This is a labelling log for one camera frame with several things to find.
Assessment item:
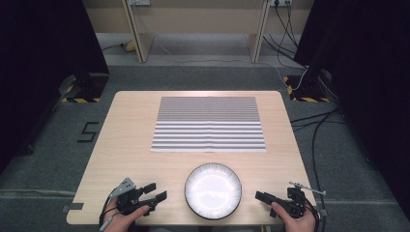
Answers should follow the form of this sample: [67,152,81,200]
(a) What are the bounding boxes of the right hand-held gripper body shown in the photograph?
[273,180,327,219]

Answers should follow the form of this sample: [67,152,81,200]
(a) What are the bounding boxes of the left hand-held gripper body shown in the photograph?
[110,177,153,217]

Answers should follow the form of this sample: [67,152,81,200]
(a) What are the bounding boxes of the white plate with dark rim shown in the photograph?
[184,162,243,221]

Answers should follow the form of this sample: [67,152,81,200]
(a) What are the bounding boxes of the grey striped placemat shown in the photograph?
[150,96,267,154]

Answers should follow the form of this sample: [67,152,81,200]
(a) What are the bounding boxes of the person's right hand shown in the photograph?
[269,202,317,232]

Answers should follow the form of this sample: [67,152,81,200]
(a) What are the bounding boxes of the person's left hand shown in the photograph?
[102,197,151,232]

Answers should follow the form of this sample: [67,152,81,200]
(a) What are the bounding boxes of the stand base with hazard tape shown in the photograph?
[282,74,332,103]
[58,72,110,104]

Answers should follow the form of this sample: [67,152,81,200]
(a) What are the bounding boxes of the small yellow object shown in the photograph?
[123,39,137,53]

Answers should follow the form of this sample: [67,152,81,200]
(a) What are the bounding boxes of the black curtain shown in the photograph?
[293,0,410,223]
[0,0,110,175]

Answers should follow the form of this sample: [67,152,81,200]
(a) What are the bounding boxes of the beige wooden panel leg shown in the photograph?
[121,0,157,64]
[246,0,272,64]

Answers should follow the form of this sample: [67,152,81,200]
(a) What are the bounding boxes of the right hand-held gripper cable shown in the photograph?
[303,192,327,232]

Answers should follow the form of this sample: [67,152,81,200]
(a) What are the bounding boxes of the hand-held gripper cable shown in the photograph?
[303,192,327,232]
[98,191,118,232]

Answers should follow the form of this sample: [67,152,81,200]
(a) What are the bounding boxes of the left hand-held gripper cable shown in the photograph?
[98,191,118,232]

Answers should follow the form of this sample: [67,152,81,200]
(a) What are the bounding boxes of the black floor cable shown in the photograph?
[289,107,348,212]

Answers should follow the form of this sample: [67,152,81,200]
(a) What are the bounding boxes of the black socket cables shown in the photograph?
[262,3,308,71]

